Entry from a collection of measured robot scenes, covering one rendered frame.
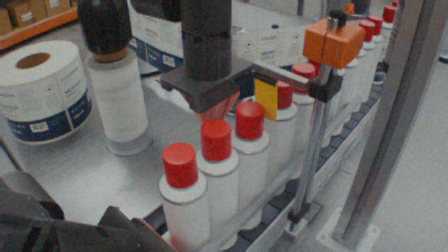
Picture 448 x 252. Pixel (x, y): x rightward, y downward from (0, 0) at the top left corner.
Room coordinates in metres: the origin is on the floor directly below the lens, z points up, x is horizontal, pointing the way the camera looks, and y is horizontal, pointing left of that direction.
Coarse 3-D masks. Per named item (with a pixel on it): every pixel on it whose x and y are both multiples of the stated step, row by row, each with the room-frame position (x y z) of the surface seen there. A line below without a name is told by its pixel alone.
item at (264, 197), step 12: (348, 108) 0.49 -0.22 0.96; (336, 120) 0.45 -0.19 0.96; (300, 156) 0.36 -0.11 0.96; (288, 168) 0.33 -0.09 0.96; (276, 180) 0.31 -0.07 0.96; (288, 180) 0.32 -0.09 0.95; (264, 192) 0.29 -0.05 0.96; (276, 192) 0.30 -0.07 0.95; (252, 204) 0.27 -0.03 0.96; (264, 204) 0.28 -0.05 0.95; (240, 216) 0.25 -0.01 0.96; (252, 216) 0.26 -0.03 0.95; (228, 228) 0.23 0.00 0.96; (240, 228) 0.24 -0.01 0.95; (216, 240) 0.22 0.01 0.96; (228, 240) 0.22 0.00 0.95
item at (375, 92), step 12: (372, 96) 0.66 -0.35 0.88; (360, 108) 0.61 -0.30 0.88; (360, 120) 0.56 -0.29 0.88; (348, 132) 0.52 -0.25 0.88; (336, 144) 0.48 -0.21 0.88; (324, 156) 0.45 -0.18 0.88; (288, 192) 0.36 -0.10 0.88; (276, 204) 0.33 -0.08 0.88; (288, 204) 0.35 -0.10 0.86; (264, 216) 0.31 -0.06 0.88; (276, 216) 0.32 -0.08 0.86; (264, 228) 0.29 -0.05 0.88; (240, 240) 0.27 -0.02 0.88; (252, 240) 0.27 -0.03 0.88
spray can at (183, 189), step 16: (176, 144) 0.25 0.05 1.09; (176, 160) 0.22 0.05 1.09; (192, 160) 0.23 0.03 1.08; (176, 176) 0.22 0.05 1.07; (192, 176) 0.22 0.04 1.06; (160, 192) 0.22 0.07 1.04; (176, 192) 0.22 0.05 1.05; (192, 192) 0.22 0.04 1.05; (176, 208) 0.21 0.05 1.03; (192, 208) 0.21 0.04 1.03; (208, 208) 0.23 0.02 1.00; (176, 224) 0.21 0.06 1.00; (192, 224) 0.21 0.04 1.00; (208, 224) 0.23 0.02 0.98; (176, 240) 0.21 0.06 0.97; (192, 240) 0.21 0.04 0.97; (208, 240) 0.22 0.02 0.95
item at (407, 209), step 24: (240, 24) 1.26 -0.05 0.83; (264, 24) 1.26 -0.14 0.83; (288, 24) 1.27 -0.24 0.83; (312, 24) 1.27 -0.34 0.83; (432, 96) 0.74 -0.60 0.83; (432, 120) 0.63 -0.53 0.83; (0, 144) 0.53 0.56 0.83; (360, 144) 0.54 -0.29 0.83; (408, 144) 0.53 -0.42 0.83; (432, 144) 0.53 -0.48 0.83; (0, 168) 0.45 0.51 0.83; (408, 168) 0.46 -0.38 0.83; (432, 168) 0.45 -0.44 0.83; (336, 192) 0.40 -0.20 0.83; (408, 192) 0.39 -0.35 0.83; (432, 192) 0.39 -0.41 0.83; (312, 216) 0.35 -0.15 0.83; (384, 216) 0.34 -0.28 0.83; (408, 216) 0.33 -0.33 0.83; (432, 216) 0.33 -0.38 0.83; (288, 240) 0.30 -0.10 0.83; (312, 240) 0.30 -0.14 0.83; (384, 240) 0.29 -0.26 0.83; (408, 240) 0.28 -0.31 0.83; (432, 240) 0.28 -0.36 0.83
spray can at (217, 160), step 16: (208, 128) 0.27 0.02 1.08; (224, 128) 0.27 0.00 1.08; (208, 144) 0.26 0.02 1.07; (224, 144) 0.26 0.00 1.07; (208, 160) 0.26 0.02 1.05; (224, 160) 0.26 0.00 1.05; (208, 176) 0.25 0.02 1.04; (224, 176) 0.25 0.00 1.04; (208, 192) 0.25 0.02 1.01; (224, 192) 0.25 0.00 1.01; (224, 208) 0.25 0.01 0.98; (224, 224) 0.25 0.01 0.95
